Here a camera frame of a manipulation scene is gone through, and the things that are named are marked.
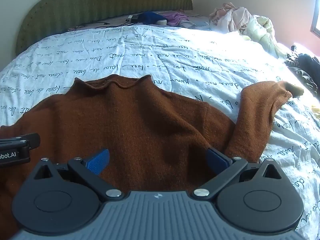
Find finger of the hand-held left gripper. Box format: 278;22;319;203
0;133;41;151

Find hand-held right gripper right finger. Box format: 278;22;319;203
192;147;284;202

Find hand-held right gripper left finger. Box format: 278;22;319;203
34;148;124;202

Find brown knit sweater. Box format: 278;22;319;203
0;74;304;239

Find dark crumpled clothes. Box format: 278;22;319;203
285;45;320;97

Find pile of pink clothes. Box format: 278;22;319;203
209;2;252;34

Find white script-printed duvet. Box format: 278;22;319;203
0;24;320;240

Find cream crumpled quilt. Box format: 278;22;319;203
243;15;288;58

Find purple cloth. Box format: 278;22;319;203
164;11;191;27

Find dark blue cloth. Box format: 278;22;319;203
136;12;167;25

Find green padded headboard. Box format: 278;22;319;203
15;0;193;55

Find window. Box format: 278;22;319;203
310;0;320;37

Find black cable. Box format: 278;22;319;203
67;21;130;32

